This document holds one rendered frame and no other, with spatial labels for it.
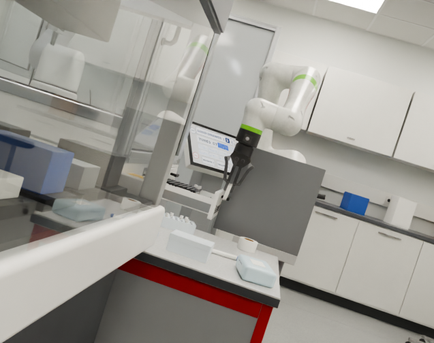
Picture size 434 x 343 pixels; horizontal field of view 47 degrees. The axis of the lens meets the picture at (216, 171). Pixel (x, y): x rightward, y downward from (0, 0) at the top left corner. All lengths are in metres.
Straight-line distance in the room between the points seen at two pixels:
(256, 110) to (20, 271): 1.50
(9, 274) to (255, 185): 1.65
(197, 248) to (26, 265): 0.91
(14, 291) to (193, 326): 0.89
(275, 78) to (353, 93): 3.03
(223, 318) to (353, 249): 3.67
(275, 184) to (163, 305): 0.89
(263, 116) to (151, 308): 0.91
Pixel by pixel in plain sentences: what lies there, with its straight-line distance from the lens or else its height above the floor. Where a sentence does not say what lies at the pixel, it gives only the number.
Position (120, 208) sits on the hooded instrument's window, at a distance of 0.92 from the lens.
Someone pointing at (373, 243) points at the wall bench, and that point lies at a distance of 5.03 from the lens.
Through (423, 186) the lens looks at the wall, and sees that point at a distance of 5.82.
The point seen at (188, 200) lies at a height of 0.86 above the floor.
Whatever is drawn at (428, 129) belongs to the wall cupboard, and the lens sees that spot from 5.47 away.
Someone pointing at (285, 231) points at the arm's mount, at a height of 0.85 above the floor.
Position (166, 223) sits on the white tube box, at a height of 0.78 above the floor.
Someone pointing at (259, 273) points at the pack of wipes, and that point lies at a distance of 1.42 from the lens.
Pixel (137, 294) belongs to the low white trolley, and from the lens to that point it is 1.44.
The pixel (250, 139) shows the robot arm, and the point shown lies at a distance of 1.98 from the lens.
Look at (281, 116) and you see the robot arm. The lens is 1.98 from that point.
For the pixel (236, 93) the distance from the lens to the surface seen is 3.67.
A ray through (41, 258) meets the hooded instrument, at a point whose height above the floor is 0.90.
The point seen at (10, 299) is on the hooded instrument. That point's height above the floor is 0.86.
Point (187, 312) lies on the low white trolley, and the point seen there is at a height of 0.64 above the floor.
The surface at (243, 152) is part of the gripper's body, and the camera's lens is 1.99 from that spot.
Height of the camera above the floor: 1.08
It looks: 2 degrees down
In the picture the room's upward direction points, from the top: 18 degrees clockwise
